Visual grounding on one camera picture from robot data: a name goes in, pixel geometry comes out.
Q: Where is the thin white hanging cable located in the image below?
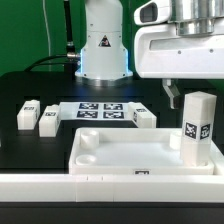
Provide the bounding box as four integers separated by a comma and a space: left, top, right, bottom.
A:
41, 0, 53, 72

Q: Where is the white L-shaped obstacle fence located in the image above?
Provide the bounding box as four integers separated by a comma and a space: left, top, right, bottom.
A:
0, 174, 224, 203

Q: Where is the black vertical cable with connector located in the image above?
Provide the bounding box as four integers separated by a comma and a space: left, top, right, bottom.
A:
63, 0, 81, 62

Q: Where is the black cable on table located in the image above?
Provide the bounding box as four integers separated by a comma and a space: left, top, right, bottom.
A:
23, 54, 81, 72

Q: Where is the white desk top tray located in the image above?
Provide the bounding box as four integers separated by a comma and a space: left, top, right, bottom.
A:
69, 128, 224, 176

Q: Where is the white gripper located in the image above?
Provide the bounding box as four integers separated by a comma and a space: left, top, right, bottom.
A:
134, 23, 224, 109

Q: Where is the white fiducial marker plate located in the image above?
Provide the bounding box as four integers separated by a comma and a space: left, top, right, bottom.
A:
60, 102, 131, 121

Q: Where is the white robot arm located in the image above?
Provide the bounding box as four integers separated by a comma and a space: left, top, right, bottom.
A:
76, 0, 224, 108

